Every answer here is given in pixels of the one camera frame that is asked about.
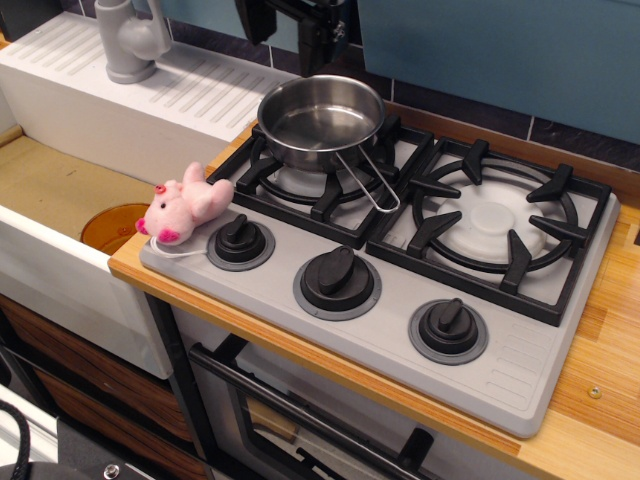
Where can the white sink unit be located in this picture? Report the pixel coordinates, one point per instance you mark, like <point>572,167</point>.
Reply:
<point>74,143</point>

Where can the black left stove knob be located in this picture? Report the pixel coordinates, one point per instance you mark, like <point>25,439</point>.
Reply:
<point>240,245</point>

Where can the black oven door handle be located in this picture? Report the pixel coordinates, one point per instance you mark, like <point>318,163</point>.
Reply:
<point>222,363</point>

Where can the black right burner grate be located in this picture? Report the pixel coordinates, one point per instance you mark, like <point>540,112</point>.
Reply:
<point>512,233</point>

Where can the grey toy stove top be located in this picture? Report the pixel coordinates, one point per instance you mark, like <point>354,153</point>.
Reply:
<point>509,385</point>

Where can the stainless steel pan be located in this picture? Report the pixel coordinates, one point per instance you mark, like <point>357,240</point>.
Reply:
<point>324,124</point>

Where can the black left burner grate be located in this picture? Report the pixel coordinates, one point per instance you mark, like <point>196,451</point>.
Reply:
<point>340,206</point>

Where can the wooden drawer front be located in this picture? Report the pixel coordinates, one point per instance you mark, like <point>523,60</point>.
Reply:
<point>130,410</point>

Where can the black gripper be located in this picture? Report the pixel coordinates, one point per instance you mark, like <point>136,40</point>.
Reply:
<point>321,25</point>

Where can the black middle stove knob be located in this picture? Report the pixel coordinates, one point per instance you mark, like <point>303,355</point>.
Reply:
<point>337,286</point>

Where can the orange plastic bowl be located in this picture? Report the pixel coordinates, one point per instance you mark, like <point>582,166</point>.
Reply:
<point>112,228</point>

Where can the grey toy faucet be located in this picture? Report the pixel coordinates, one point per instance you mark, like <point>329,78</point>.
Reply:
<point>131,44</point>

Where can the white oven door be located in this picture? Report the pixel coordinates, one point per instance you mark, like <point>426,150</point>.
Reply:
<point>282,449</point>

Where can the black right stove knob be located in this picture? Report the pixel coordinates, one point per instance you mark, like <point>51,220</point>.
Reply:
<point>448,332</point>

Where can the black burner grate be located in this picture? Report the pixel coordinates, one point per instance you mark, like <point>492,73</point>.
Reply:
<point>512,233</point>
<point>340,206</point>

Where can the pink stuffed pig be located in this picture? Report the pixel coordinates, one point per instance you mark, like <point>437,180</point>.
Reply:
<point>178,208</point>

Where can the black stove knob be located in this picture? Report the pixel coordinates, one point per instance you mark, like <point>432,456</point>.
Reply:
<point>240,245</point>
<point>337,286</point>
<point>448,332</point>

